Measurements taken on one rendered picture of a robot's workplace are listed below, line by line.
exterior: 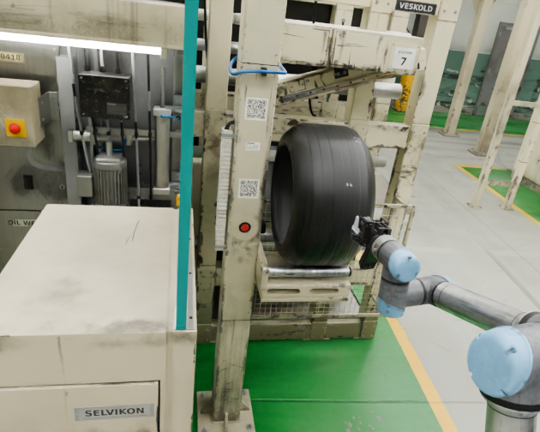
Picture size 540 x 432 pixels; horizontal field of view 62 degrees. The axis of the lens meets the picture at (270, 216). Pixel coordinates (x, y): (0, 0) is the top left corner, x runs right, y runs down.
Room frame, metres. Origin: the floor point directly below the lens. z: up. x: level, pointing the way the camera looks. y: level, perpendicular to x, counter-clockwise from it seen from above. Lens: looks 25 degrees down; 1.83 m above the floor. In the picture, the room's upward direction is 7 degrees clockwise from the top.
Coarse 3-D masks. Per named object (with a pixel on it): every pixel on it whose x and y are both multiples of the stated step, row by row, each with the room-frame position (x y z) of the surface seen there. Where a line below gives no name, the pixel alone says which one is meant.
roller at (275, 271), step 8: (272, 272) 1.47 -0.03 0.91; (280, 272) 1.48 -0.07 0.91; (288, 272) 1.49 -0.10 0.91; (296, 272) 1.49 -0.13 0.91; (304, 272) 1.50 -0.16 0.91; (312, 272) 1.51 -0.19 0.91; (320, 272) 1.51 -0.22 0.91; (328, 272) 1.52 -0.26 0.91; (336, 272) 1.53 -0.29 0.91; (344, 272) 1.54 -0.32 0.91
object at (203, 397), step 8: (200, 392) 1.68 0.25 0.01; (208, 392) 1.69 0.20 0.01; (248, 392) 1.72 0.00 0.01; (200, 400) 1.63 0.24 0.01; (208, 400) 1.64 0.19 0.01; (248, 400) 1.67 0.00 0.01; (200, 408) 1.58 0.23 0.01; (200, 416) 1.54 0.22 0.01; (208, 416) 1.55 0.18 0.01; (240, 416) 1.56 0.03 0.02; (248, 416) 1.57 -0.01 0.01; (200, 424) 1.49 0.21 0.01; (208, 424) 1.50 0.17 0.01; (216, 424) 1.50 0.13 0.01; (224, 424) 1.51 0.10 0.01; (232, 424) 1.51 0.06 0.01; (240, 424) 1.52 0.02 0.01; (248, 424) 1.50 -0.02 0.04
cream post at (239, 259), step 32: (256, 0) 1.52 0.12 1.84; (256, 32) 1.52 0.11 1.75; (256, 64) 1.52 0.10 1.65; (256, 96) 1.52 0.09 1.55; (256, 128) 1.52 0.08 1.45; (256, 160) 1.53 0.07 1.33; (256, 224) 1.53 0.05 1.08; (224, 256) 1.56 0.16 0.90; (256, 256) 1.54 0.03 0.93; (224, 288) 1.51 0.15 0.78; (224, 320) 1.51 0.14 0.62; (224, 352) 1.51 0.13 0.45; (224, 384) 1.52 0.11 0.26; (224, 416) 1.52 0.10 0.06
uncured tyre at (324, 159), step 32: (320, 128) 1.63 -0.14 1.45; (288, 160) 1.90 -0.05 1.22; (320, 160) 1.47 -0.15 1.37; (352, 160) 1.50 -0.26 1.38; (288, 192) 1.89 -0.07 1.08; (320, 192) 1.40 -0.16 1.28; (352, 192) 1.43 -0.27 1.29; (288, 224) 1.81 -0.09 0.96; (320, 224) 1.38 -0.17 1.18; (352, 224) 1.41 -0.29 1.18; (288, 256) 1.47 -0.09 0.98; (320, 256) 1.42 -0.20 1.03; (352, 256) 1.46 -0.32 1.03
